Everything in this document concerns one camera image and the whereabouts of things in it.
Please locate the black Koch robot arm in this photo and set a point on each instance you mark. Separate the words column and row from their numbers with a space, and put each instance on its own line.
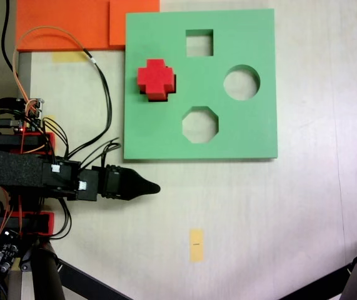
column 9, row 170

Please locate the large orange foam block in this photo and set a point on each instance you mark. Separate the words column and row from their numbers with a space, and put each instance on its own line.
column 62, row 22

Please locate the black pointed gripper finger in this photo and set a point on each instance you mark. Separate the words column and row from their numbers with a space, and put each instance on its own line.
column 136, row 186

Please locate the thin black tripod strut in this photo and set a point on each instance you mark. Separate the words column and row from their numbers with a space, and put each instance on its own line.
column 315, row 286
column 93, row 282

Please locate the red cross-shaped block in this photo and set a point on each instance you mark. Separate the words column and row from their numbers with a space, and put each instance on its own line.
column 154, row 78

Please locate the wide yellow tape strip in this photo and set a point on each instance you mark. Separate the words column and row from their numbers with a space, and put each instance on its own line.
column 67, row 57

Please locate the yellow tape marker with print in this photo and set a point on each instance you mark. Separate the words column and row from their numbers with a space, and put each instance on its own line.
column 196, row 245

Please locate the red and black table clamp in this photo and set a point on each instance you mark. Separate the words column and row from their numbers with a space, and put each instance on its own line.
column 48, row 142
column 48, row 223

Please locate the green shape sorter board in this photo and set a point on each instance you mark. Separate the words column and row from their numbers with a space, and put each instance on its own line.
column 247, row 131

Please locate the black circuit board with capacitors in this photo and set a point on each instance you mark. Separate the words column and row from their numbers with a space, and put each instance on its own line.
column 1, row 253

